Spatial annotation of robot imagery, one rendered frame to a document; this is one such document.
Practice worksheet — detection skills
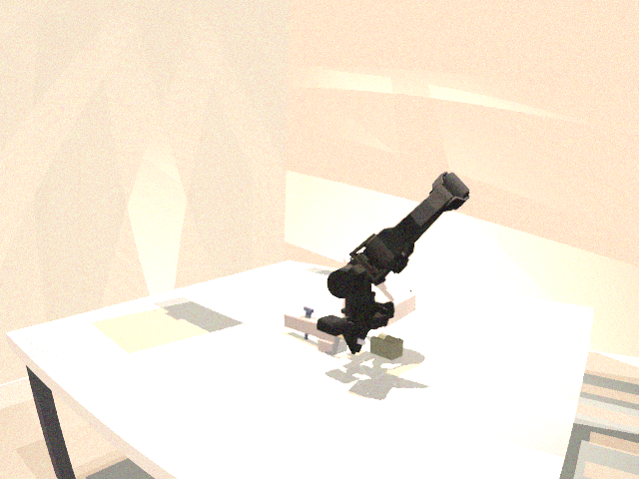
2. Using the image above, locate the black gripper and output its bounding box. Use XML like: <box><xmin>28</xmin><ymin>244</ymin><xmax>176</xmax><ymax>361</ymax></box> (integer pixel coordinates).
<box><xmin>317</xmin><ymin>288</ymin><xmax>375</xmax><ymax>354</ymax></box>

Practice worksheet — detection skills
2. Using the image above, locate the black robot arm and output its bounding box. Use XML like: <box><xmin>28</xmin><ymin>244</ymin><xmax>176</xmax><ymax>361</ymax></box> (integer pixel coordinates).
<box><xmin>326</xmin><ymin>171</ymin><xmax>470</xmax><ymax>330</ymax></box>

